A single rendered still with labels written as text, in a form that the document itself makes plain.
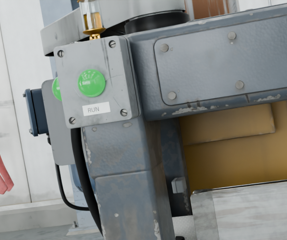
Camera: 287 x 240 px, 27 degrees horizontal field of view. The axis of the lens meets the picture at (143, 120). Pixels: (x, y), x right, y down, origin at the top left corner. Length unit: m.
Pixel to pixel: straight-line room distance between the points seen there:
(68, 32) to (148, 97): 0.39
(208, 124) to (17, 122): 5.57
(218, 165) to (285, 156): 0.11
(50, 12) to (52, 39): 4.66
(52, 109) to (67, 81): 0.48
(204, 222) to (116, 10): 0.32
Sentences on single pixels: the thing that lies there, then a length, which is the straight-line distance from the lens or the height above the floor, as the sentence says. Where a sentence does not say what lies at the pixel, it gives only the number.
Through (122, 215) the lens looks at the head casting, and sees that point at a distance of 0.70.
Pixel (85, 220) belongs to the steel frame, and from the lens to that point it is 5.85.
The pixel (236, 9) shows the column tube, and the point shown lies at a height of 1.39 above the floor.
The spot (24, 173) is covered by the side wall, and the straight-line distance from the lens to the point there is 6.47.
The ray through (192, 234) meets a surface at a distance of 0.87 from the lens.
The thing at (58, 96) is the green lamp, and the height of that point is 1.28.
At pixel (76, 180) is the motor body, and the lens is 1.18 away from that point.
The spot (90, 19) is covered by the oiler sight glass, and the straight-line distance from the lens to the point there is 0.72.
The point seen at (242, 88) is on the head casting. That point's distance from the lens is 0.66.
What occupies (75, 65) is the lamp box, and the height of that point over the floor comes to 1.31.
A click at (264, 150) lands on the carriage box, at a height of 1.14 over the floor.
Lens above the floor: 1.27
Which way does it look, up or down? 3 degrees down
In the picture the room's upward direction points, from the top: 9 degrees counter-clockwise
